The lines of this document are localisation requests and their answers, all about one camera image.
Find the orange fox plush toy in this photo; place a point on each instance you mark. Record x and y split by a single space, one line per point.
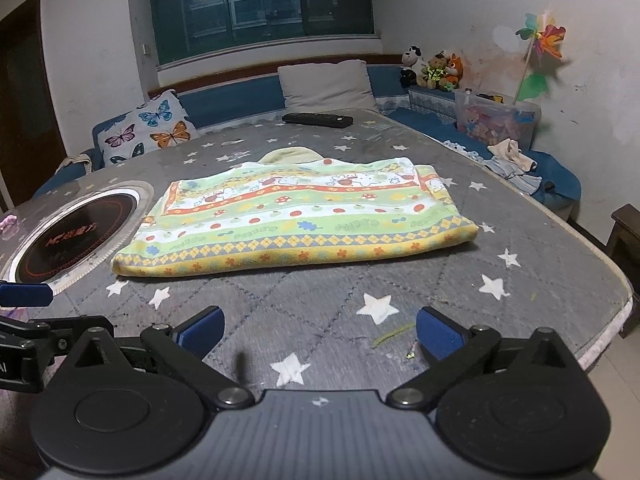
454 72

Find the clear plastic toy box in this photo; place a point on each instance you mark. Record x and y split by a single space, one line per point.
500 122

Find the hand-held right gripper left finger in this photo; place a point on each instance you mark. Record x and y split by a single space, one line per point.
200 332

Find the round built-in induction hob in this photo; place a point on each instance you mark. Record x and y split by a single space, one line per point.
75 235

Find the large window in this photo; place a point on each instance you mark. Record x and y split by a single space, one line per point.
260 5

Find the butterfly print pillow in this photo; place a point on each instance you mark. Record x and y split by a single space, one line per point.
145 132

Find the colourful pinwheel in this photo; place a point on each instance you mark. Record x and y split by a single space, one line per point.
547 40

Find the beige socks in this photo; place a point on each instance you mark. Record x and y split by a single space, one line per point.
512 152

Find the small pink crumpled item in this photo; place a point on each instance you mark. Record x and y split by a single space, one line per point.
7 223

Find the dark wooden stool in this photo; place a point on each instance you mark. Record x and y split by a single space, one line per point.
625 260

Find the blue sofa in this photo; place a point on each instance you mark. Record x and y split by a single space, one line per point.
225 105

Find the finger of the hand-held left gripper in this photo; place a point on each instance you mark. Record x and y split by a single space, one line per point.
60 330
25 295

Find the colourful patterned child's garment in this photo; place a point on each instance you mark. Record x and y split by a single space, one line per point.
300 220

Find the brown wooden door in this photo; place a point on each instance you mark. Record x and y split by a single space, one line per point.
25 110

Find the brown bear plush toy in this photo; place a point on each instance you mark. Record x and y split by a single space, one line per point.
434 72

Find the beige cloth on sofa arm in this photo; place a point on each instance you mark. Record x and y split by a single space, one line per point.
75 162

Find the black remote control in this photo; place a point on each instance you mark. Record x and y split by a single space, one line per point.
317 119

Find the beige pillow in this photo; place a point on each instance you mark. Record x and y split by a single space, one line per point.
325 85

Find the grey crumpled clothes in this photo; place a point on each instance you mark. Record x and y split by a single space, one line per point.
525 180

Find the panda plush toy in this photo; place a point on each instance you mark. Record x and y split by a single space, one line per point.
412 62

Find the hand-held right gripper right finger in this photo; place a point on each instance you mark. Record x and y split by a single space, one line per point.
440 332

